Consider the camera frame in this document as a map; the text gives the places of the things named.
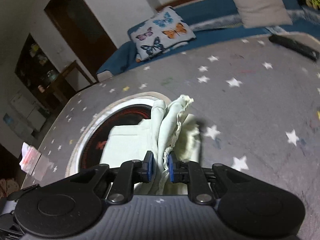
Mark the beige cushion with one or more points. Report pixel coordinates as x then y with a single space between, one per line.
262 13

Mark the grey star tablecloth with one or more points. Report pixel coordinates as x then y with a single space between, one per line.
262 98

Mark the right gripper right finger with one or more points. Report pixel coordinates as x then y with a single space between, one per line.
195 177

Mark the blue sofa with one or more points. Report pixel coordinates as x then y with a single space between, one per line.
212 21

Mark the dark wooden door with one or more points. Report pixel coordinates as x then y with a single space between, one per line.
82 31

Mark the yellow green plush toy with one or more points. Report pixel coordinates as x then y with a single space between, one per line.
315 4

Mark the round built-in induction cooker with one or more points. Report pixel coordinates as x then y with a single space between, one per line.
126 111

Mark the dark wooden side table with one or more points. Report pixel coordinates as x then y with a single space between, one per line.
77 77

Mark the butterfly print pillow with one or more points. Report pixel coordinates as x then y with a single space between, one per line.
159 33

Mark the dark wooden cabinet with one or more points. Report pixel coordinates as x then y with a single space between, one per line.
37 73

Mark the pale green t-shirt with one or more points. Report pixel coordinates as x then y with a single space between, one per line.
171 128

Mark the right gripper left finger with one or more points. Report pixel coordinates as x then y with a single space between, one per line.
126 176

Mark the black stick on table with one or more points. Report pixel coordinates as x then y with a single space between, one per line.
296 46

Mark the tissue box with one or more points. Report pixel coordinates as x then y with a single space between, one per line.
33 163

